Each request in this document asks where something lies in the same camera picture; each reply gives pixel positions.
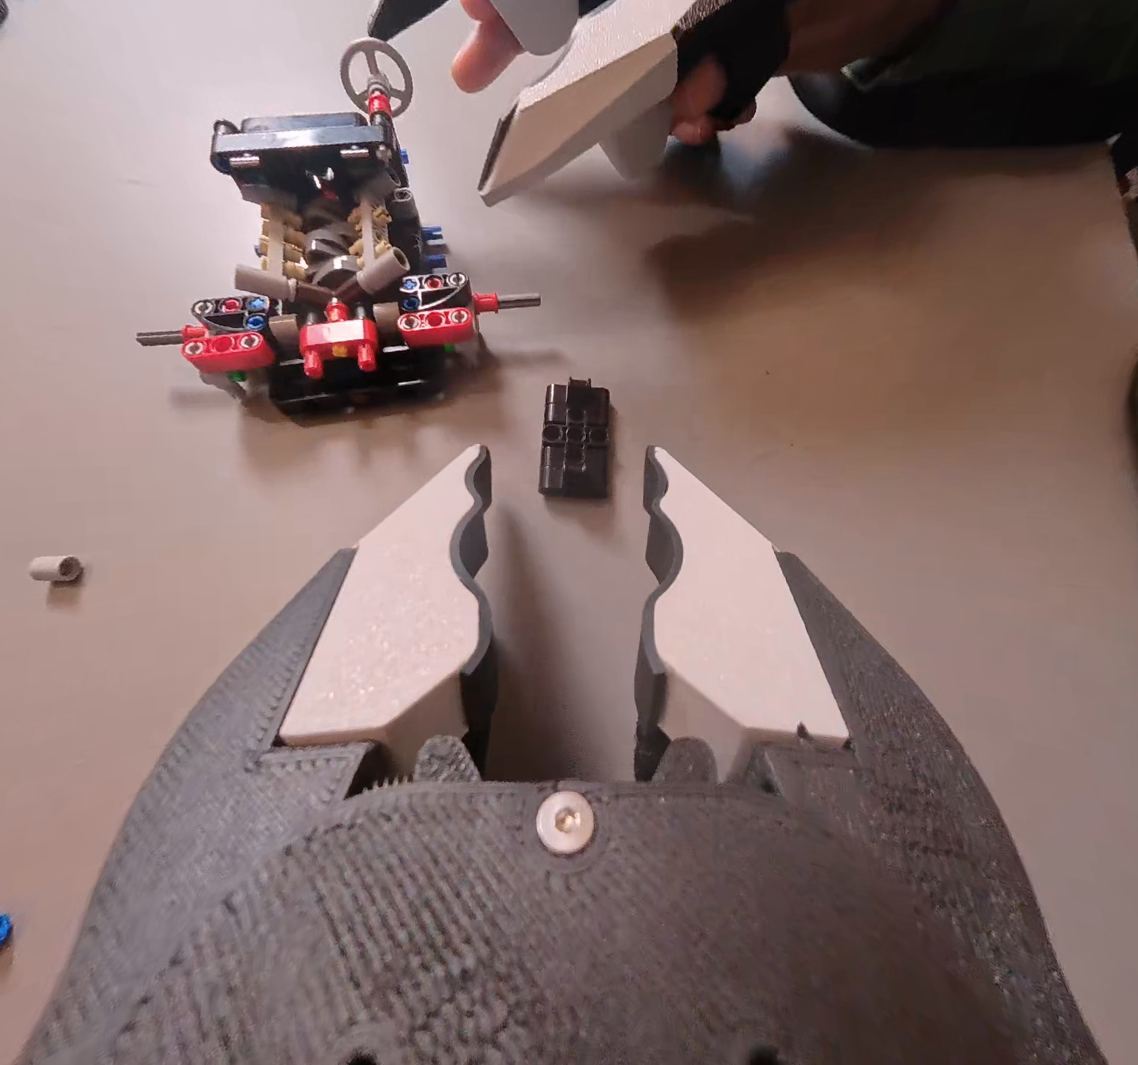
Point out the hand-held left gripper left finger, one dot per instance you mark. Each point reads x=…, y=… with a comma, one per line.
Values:
x=382, y=638

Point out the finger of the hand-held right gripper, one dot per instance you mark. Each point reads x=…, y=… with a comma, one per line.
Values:
x=604, y=78
x=645, y=145

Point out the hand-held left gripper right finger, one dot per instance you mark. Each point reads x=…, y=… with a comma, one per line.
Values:
x=737, y=638

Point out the black lego beam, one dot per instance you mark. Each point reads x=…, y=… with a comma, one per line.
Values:
x=572, y=442

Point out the lego car model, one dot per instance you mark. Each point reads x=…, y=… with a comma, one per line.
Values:
x=337, y=283

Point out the person's right forearm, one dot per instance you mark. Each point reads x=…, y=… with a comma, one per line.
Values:
x=977, y=16

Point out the grey lego pin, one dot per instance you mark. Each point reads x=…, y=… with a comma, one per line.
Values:
x=53, y=569

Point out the person's right hand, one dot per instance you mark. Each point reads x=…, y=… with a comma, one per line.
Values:
x=728, y=69

